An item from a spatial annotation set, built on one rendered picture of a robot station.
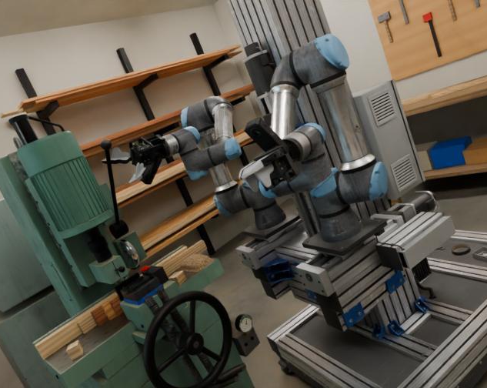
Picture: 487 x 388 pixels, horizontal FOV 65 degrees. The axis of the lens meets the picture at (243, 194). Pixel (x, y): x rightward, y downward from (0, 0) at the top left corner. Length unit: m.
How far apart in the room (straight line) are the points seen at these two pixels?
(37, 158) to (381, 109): 1.28
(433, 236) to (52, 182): 1.26
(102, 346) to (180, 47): 3.97
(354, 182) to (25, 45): 3.37
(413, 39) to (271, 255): 2.74
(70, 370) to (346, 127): 1.06
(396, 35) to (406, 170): 2.40
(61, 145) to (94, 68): 2.95
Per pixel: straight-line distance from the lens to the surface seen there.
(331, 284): 1.35
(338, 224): 1.36
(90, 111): 4.04
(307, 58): 1.23
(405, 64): 4.04
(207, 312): 1.41
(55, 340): 1.39
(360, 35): 4.20
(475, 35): 3.85
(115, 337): 1.26
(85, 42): 4.28
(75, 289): 1.56
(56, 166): 1.28
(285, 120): 1.18
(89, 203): 1.29
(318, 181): 1.03
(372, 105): 1.68
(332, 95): 1.23
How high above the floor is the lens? 1.35
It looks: 11 degrees down
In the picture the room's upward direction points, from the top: 23 degrees counter-clockwise
